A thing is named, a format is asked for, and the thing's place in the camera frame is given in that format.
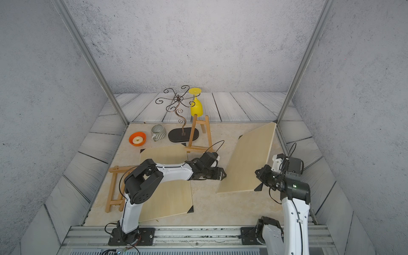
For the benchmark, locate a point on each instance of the wrist white camera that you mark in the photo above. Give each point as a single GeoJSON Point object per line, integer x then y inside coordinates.
{"type": "Point", "coordinates": [277, 162]}
{"type": "Point", "coordinates": [213, 157]}

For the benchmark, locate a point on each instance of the wooden easel on left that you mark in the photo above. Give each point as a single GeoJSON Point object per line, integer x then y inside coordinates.
{"type": "Point", "coordinates": [115, 193]}

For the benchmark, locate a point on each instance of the white toy donut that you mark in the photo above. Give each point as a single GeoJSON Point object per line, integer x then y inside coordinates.
{"type": "Point", "coordinates": [138, 140]}

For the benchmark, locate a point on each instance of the metal frame post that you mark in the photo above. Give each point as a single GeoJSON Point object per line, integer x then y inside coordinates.
{"type": "Point", "coordinates": [314, 39]}
{"type": "Point", "coordinates": [66, 17]}

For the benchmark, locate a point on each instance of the yellow plastic wine glass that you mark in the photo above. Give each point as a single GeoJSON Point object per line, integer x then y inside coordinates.
{"type": "Point", "coordinates": [196, 106]}

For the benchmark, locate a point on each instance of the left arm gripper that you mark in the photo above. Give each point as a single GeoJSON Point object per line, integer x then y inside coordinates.
{"type": "Point", "coordinates": [219, 170]}

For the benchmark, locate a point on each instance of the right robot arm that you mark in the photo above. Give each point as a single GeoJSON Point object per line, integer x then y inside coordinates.
{"type": "Point", "coordinates": [291, 238]}

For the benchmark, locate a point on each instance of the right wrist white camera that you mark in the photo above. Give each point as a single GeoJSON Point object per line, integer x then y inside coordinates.
{"type": "Point", "coordinates": [277, 162]}

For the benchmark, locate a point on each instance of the striped ceramic mug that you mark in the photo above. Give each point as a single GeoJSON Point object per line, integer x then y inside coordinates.
{"type": "Point", "coordinates": [158, 132]}

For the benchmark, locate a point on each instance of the left metal frame post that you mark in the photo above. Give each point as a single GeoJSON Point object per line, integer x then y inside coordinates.
{"type": "Point", "coordinates": [66, 17]}

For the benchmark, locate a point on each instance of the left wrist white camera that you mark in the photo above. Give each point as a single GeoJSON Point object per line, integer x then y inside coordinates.
{"type": "Point", "coordinates": [213, 157]}

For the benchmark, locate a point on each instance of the light wooden board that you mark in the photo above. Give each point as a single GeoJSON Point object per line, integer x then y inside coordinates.
{"type": "Point", "coordinates": [170, 198]}
{"type": "Point", "coordinates": [251, 153]}

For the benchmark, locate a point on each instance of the right metal frame post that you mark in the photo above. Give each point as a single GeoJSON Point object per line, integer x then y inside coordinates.
{"type": "Point", "coordinates": [314, 39]}

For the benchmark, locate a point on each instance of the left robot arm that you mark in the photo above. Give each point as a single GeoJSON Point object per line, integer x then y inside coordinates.
{"type": "Point", "coordinates": [142, 182]}

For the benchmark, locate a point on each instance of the wooden easel being assembled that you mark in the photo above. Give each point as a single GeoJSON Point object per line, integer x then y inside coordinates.
{"type": "Point", "coordinates": [205, 129]}

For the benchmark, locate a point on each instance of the dark metal hanger stand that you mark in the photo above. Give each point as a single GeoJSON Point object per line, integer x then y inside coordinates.
{"type": "Point", "coordinates": [175, 106]}

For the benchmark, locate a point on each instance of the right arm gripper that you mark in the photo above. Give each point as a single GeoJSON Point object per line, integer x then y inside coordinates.
{"type": "Point", "coordinates": [265, 171]}

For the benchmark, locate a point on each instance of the orange plastic bowl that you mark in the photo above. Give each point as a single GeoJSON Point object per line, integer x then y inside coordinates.
{"type": "Point", "coordinates": [142, 134]}

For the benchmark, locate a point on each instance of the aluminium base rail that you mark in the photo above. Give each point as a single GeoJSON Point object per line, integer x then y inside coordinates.
{"type": "Point", "coordinates": [160, 240]}

